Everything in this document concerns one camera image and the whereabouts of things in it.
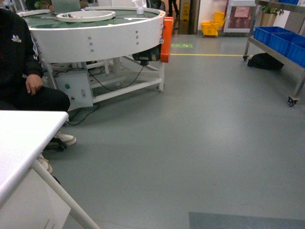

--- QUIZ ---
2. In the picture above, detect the white control box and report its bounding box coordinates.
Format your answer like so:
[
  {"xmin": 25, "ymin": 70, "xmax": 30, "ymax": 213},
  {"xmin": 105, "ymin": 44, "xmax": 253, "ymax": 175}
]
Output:
[{"xmin": 55, "ymin": 69, "xmax": 93, "ymax": 111}]

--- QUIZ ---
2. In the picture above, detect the round white conveyor table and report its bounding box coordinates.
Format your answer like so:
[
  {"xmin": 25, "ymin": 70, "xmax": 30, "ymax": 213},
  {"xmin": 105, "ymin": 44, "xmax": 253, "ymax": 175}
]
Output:
[{"xmin": 19, "ymin": 7, "xmax": 166, "ymax": 105}]

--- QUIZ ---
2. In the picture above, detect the orange guard panel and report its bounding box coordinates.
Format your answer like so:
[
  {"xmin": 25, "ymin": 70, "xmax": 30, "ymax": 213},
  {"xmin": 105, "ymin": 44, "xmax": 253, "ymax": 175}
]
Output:
[{"xmin": 160, "ymin": 17, "xmax": 173, "ymax": 63}]

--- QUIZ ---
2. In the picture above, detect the yellow mop bucket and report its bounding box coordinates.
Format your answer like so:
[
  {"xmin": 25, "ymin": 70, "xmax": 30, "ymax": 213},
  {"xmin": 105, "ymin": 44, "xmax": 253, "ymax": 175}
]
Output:
[{"xmin": 201, "ymin": 11, "xmax": 225, "ymax": 37}]

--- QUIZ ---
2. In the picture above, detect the yellow wet floor sign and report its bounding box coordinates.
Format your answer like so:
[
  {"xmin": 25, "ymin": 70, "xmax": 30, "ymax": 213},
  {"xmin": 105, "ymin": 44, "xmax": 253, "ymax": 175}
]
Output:
[{"xmin": 179, "ymin": 0, "xmax": 191, "ymax": 35}]

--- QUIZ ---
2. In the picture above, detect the black bag on floor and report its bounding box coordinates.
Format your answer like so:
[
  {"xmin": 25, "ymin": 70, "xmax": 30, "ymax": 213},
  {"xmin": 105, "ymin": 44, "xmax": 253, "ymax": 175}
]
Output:
[{"xmin": 247, "ymin": 53, "xmax": 284, "ymax": 70}]

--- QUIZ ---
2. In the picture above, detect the red fire cabinet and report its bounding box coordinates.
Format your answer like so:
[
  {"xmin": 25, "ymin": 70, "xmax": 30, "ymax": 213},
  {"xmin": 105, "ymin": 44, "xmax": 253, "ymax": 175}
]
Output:
[{"xmin": 222, "ymin": 0, "xmax": 256, "ymax": 33}]

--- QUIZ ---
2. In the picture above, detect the seated person in black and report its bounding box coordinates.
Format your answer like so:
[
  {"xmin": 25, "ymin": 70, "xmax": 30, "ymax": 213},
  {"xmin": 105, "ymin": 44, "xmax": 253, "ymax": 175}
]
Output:
[{"xmin": 0, "ymin": 8, "xmax": 78, "ymax": 174}]

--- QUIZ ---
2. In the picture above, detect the potted plant gold pot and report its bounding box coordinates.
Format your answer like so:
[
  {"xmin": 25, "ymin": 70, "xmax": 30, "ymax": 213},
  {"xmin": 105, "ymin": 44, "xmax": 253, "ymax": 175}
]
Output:
[{"xmin": 260, "ymin": 6, "xmax": 284, "ymax": 27}]

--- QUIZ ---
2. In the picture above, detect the steel cart with crates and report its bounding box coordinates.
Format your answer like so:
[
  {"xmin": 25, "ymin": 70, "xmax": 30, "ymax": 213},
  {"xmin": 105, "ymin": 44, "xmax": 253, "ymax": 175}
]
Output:
[{"xmin": 243, "ymin": 15, "xmax": 305, "ymax": 107}]

